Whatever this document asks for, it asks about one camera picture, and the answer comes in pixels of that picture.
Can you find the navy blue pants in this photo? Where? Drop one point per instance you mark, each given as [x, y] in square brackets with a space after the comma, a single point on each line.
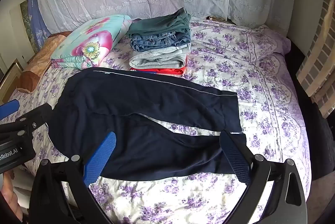
[130, 98]

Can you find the person's left hand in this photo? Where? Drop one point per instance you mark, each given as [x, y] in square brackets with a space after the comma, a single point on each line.
[11, 192]

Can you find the purple floral bed sheet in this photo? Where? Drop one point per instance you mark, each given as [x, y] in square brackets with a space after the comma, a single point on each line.
[261, 82]

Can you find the small brown object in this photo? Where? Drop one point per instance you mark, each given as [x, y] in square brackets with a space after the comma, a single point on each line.
[217, 19]

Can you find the dark bed frame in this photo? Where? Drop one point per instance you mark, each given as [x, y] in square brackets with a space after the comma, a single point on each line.
[295, 62]

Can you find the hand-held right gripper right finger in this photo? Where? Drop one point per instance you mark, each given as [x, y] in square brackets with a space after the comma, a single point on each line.
[235, 158]

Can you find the folded red shorts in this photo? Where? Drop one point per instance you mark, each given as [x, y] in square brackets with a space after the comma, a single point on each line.
[167, 71]

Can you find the checked beige curtain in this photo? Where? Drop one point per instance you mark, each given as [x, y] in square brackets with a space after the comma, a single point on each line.
[322, 56]

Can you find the folded blue jeans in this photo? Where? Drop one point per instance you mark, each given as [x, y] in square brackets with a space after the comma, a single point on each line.
[159, 41]

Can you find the wooden frame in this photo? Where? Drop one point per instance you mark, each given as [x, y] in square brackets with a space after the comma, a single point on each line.
[9, 75]

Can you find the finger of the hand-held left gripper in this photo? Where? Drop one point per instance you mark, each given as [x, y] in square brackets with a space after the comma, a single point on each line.
[9, 108]
[34, 117]

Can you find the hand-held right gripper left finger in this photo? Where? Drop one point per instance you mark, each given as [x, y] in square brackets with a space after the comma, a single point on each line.
[100, 158]

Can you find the blue printed pillow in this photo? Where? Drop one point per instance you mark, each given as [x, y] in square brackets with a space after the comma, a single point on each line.
[35, 17]

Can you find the folded dark green pants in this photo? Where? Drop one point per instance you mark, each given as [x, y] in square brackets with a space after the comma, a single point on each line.
[159, 24]

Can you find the folded floral blanket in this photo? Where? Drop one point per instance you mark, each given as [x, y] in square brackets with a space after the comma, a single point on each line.
[91, 41]

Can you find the folded grey pants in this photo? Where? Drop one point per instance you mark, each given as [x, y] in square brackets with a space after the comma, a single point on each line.
[157, 59]

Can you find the orange brown pillow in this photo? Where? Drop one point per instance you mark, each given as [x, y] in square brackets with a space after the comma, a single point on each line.
[44, 62]

